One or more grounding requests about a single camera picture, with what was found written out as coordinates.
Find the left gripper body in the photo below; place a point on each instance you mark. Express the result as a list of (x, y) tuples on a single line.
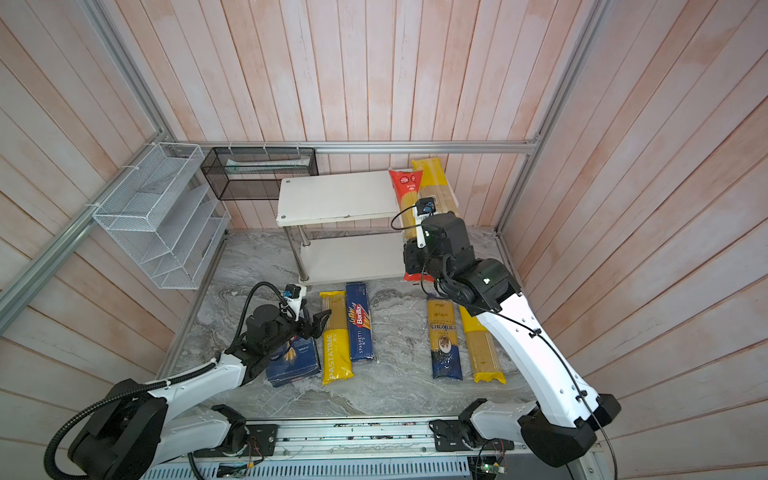
[(288, 329)]

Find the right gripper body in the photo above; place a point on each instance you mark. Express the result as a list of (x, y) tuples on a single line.
[(417, 261)]

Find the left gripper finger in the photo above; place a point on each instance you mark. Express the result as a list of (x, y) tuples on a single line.
[(308, 328), (319, 322)]

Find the yellow clear spaghetti bag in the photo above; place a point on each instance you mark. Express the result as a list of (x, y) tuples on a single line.
[(434, 184)]

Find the red spaghetti bag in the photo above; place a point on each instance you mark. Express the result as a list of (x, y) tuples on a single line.
[(406, 186)]

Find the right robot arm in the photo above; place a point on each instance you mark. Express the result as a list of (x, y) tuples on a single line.
[(567, 415)]

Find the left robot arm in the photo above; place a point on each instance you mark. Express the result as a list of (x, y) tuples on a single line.
[(139, 425)]

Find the wide blue Barilla pasta box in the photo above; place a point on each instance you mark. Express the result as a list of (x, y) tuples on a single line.
[(295, 360)]

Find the white two-tier shelf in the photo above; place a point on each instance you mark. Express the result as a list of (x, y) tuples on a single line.
[(350, 197)]

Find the narrow blue Barilla spaghetti box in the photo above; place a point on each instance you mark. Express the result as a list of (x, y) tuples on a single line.
[(359, 322)]

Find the yellow Pastatime spaghetti bag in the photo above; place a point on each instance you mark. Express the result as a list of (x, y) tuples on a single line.
[(336, 344)]

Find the dark blue spaghetti bag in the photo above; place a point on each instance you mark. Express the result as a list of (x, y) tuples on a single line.
[(443, 339)]

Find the yellow spaghetti bag far right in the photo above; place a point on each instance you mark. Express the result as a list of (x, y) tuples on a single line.
[(483, 357)]

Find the black mesh basket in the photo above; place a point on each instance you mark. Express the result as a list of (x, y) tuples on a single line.
[(255, 173)]

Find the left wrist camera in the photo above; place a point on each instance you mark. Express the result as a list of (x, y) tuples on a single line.
[(295, 298)]

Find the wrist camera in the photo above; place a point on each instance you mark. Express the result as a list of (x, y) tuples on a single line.
[(295, 298), (425, 207)]

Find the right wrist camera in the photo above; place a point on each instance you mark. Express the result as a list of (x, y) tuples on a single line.
[(425, 207)]

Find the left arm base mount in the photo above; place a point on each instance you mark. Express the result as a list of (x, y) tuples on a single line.
[(258, 439)]

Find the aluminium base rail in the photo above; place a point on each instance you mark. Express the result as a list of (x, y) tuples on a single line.
[(372, 448)]

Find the white wire mesh organizer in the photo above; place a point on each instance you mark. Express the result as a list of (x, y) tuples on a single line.
[(166, 223)]

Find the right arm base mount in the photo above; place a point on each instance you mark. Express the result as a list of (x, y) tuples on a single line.
[(461, 435)]

